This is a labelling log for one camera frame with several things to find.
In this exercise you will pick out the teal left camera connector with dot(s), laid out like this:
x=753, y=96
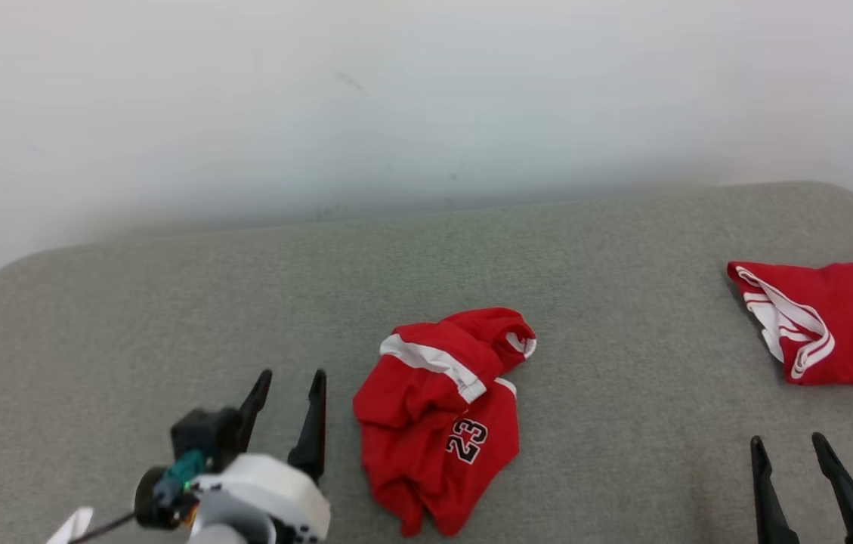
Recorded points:
x=186, y=468

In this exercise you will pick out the red shorts white stripe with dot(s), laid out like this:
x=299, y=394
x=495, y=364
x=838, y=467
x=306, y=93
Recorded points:
x=411, y=423

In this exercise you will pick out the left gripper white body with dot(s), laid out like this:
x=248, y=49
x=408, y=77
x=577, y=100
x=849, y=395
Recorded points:
x=275, y=491

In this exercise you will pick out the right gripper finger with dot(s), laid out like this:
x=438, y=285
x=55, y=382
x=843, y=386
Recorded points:
x=770, y=499
x=842, y=483

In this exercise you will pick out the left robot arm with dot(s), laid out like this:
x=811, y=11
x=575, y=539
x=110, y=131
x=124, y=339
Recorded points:
x=224, y=530

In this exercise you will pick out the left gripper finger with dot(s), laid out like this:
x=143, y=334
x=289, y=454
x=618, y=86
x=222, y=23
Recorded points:
x=313, y=438
x=254, y=412

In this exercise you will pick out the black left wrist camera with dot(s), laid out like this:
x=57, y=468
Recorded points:
x=203, y=437

